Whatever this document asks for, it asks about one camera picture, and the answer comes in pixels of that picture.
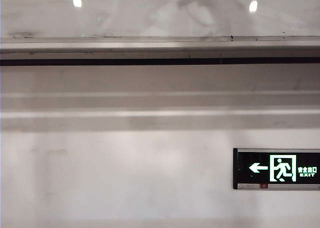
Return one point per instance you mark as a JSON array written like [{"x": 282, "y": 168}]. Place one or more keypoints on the aluminium whiteboard tray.
[{"x": 125, "y": 48}]

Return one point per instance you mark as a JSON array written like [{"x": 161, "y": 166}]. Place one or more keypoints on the glossy white whiteboard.
[{"x": 150, "y": 13}]

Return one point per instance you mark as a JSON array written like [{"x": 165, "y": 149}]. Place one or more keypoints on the green illuminated exit sign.
[{"x": 255, "y": 168}]

